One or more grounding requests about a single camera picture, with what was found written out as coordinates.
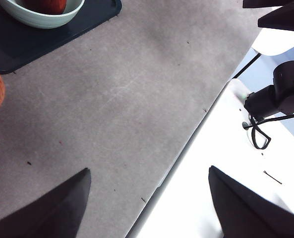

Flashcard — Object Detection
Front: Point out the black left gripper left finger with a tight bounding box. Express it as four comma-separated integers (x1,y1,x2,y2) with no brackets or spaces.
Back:
0,168,92,238

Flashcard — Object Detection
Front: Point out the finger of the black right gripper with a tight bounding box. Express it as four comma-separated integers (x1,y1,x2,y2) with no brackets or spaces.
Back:
242,0,294,9
257,4,294,34

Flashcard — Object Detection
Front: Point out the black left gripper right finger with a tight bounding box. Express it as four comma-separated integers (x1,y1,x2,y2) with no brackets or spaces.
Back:
208,165,294,238

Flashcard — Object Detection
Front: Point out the teal ribbed bowl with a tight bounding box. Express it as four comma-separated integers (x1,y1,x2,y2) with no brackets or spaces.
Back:
0,0,86,30

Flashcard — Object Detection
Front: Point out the dark red plum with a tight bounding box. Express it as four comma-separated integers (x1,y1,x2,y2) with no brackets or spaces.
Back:
21,0,67,15

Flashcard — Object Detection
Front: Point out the white rounded panel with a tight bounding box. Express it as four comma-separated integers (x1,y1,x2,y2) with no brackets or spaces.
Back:
252,27,294,57

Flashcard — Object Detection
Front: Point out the thin black pin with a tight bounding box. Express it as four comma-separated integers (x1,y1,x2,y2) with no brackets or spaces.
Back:
263,170,283,185

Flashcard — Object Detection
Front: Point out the black rectangular tray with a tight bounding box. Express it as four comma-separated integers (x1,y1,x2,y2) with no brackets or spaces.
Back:
0,0,123,74

